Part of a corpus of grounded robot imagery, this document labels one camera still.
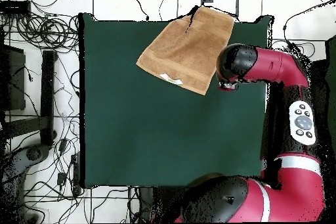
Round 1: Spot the tan terry towel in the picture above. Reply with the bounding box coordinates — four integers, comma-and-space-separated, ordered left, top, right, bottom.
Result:
135, 5, 235, 96

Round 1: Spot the dark flat box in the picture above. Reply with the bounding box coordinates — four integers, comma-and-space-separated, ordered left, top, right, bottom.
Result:
0, 43, 27, 112

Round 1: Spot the black flat device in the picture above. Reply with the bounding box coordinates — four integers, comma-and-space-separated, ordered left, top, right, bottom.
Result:
0, 0, 32, 16

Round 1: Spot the dark green table cloth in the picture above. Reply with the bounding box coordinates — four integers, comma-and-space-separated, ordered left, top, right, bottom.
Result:
78, 12, 275, 189

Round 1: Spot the black power strip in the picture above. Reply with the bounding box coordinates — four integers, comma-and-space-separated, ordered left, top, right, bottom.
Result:
70, 152, 81, 196

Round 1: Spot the black stand leg bar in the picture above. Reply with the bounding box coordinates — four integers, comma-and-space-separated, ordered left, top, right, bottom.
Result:
39, 49, 58, 147

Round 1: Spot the small black power adapter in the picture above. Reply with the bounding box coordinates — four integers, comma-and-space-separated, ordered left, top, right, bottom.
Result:
56, 172, 68, 185

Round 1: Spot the dark stand base foot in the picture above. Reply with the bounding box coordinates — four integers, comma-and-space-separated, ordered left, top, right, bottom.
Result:
0, 143, 52, 223

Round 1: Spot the black coiled cable bundle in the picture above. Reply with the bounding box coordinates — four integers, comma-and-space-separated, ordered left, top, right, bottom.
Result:
15, 13, 79, 51

